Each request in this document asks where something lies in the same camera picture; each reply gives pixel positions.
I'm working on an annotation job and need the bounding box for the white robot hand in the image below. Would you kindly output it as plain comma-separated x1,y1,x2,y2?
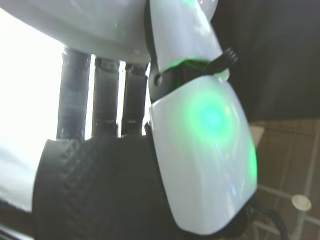
32,0,258,240

